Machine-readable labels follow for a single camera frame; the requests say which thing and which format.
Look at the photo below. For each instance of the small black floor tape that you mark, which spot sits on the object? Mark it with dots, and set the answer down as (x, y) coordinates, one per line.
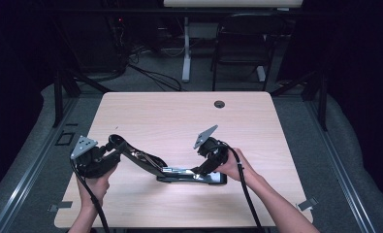
(71, 124)

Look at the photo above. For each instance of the black folding chair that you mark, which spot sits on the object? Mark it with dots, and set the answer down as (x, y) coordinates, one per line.
(244, 42)

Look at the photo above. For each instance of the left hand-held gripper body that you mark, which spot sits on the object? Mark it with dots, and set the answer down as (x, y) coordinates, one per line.
(89, 161)

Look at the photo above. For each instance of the black table grommet hole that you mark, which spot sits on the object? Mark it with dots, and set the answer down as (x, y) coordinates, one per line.
(219, 104)

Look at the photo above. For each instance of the aluminium floor rail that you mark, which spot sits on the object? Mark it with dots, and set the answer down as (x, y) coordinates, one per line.
(341, 168)
(27, 174)

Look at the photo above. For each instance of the dark computer tower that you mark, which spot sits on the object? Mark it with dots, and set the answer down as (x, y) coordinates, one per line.
(118, 42)

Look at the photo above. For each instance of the black metal frame stand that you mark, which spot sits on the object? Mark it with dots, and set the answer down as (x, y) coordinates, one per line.
(322, 103)
(58, 97)

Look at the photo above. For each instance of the person's right hand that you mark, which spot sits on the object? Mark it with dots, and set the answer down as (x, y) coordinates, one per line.
(234, 166)

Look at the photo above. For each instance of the white desk leg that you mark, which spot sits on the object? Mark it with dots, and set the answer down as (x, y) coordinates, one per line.
(186, 48)

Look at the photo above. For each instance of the grey tape piece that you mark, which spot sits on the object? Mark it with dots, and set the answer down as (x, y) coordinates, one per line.
(307, 204)
(61, 206)

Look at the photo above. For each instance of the person's left hand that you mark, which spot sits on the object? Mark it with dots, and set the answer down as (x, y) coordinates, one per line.
(93, 191)

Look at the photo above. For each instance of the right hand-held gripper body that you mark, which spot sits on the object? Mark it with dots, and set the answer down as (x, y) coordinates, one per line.
(215, 150)

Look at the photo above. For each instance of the white desk foot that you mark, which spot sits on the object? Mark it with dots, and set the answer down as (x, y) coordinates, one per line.
(261, 73)

